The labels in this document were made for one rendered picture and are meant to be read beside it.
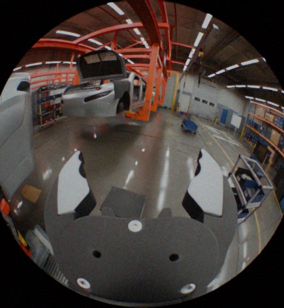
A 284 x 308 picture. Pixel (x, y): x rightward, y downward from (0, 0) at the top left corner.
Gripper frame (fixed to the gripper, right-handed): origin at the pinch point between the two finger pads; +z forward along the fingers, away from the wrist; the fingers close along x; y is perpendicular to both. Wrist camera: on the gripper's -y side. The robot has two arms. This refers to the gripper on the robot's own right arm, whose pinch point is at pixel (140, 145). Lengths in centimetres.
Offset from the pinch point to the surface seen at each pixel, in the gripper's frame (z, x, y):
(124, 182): 109, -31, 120
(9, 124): 19, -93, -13
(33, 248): -47, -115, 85
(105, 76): 293, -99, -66
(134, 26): 231, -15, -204
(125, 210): 40, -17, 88
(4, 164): 2, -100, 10
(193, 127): 401, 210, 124
